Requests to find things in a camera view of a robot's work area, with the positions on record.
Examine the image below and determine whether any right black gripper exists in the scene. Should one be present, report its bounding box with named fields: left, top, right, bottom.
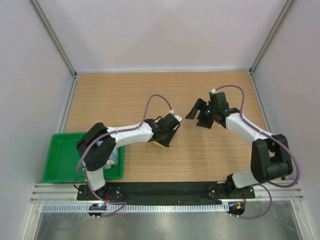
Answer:
left=185, top=98, right=217, bottom=129

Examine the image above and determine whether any yellow green patterned towel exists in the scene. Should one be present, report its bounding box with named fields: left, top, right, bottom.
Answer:
left=152, top=141, right=167, bottom=148

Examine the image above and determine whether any blue polka dot towel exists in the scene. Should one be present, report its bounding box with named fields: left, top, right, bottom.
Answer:
left=96, top=140, right=118, bottom=170

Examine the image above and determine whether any green plastic tray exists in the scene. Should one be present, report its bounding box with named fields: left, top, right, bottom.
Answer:
left=42, top=132, right=125, bottom=183

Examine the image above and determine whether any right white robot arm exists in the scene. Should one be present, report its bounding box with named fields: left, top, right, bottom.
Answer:
left=186, top=92, right=293, bottom=198

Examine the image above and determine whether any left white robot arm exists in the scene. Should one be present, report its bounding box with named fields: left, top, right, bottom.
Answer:
left=76, top=112, right=183, bottom=200

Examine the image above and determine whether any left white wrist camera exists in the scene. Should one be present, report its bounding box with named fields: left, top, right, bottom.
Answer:
left=168, top=109, right=183, bottom=123

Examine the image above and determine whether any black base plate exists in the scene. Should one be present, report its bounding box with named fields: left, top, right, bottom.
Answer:
left=76, top=181, right=256, bottom=206

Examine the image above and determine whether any white slotted cable duct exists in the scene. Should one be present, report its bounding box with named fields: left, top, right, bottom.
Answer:
left=41, top=202, right=229, bottom=214

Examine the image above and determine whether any aluminium front rail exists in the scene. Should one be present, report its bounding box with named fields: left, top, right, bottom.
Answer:
left=29, top=183, right=304, bottom=204

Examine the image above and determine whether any right aluminium frame post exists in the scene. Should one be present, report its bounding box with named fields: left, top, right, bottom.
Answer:
left=249, top=0, right=296, bottom=76

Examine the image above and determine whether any aluminium frame post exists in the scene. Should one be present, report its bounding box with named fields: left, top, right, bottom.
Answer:
left=28, top=0, right=77, bottom=78
left=249, top=0, right=296, bottom=76

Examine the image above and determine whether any left aluminium frame post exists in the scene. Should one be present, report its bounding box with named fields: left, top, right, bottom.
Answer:
left=28, top=0, right=77, bottom=78

